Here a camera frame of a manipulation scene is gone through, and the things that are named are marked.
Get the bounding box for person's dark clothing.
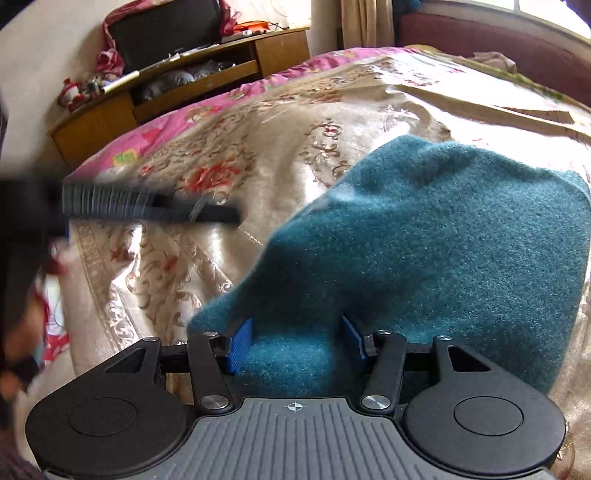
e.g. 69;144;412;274
0;438;45;480

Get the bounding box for black television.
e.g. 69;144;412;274
106;0;223;73

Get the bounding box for white cloth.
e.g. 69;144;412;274
470;50;519;73

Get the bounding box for maroon headboard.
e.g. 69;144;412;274
396;11;591;110

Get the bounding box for window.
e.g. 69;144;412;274
424;0;591;38

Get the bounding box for red and white figurines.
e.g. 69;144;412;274
57;75;110;112

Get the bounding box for light green floral sheet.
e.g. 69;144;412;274
498;68;591;136

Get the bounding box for plastic bags in cabinet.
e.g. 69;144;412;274
140;59;232;101

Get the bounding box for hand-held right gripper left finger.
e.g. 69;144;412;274
91;316;256;415

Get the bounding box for beige curtain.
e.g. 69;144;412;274
338;0;396;50

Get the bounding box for orange object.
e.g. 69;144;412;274
232;20;269;36

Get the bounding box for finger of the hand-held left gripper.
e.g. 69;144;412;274
61;183;242;228

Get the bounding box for dark wristband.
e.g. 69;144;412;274
10;357;42;385

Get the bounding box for beige floral bedspread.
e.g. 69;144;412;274
14;48;591;480

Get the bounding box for pink floral bed sheet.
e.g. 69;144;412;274
64;45;404;182

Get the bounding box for teal knit sweater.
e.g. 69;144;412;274
187;134;591;400

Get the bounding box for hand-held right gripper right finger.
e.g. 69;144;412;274
341;314;505;413

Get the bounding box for person's left forearm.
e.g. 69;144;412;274
0;286;52;398

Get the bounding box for wooden television cabinet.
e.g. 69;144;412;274
48;25;311;172

